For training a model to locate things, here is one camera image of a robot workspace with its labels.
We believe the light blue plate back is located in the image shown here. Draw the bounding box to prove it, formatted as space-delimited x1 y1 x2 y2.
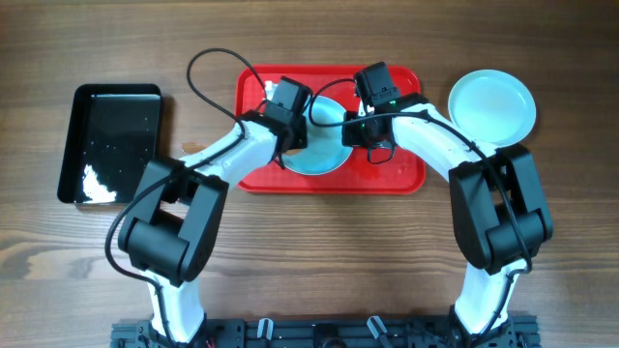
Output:
447 69 537 146

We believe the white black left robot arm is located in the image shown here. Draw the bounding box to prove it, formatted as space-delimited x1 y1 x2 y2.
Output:
104 77 311 347

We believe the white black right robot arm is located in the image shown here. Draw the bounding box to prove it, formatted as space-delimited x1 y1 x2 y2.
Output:
343 62 553 345

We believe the red serving tray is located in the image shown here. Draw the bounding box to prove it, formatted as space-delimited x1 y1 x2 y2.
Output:
236 65 426 195

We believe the black water tray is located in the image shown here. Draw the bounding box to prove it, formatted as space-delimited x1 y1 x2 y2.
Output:
57 83 163 204

